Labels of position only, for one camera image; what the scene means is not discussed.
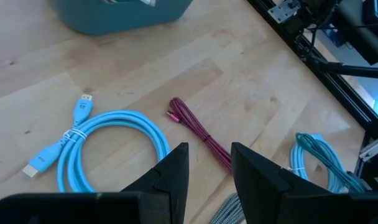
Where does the bright blue HDMI cable coil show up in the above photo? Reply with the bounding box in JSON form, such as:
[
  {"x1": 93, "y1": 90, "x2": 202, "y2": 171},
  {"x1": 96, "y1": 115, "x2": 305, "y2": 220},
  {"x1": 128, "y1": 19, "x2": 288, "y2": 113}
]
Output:
[{"x1": 22, "y1": 93, "x2": 172, "y2": 194}]

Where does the grey braided cable bundle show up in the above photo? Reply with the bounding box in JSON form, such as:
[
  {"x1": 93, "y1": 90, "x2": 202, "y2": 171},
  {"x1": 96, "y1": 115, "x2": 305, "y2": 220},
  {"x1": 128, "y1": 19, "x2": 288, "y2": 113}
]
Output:
[{"x1": 208, "y1": 192, "x2": 246, "y2": 224}]

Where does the teal plastic bin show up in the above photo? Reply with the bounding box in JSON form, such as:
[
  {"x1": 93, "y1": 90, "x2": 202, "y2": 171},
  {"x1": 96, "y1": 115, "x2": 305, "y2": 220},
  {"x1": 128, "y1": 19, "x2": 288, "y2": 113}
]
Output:
[{"x1": 50, "y1": 0, "x2": 193, "y2": 36}]

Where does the long teal cable bundle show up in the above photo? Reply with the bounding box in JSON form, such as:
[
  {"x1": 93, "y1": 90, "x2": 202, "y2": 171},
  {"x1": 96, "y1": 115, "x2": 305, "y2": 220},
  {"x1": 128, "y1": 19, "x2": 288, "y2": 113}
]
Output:
[{"x1": 295, "y1": 132, "x2": 366, "y2": 193}]

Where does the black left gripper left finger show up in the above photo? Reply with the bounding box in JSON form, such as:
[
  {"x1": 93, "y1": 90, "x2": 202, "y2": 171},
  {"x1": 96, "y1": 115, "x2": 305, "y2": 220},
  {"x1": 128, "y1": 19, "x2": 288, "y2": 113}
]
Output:
[{"x1": 120, "y1": 142, "x2": 190, "y2": 224}]

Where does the maroon braided cable bundle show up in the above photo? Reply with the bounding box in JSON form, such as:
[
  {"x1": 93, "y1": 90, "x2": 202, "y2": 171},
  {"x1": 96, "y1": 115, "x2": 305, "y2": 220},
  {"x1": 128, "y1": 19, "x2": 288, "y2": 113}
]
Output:
[{"x1": 165, "y1": 96, "x2": 234, "y2": 174}]

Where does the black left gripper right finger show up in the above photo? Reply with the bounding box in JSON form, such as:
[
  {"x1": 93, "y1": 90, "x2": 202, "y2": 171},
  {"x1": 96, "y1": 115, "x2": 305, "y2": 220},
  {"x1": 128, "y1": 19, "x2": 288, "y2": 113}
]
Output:
[{"x1": 231, "y1": 142, "x2": 334, "y2": 224}]

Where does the black aluminium rig frame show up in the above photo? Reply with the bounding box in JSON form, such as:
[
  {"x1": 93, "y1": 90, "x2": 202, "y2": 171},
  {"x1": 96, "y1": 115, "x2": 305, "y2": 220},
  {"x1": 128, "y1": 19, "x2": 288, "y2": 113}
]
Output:
[{"x1": 246, "y1": 0, "x2": 378, "y2": 190}]

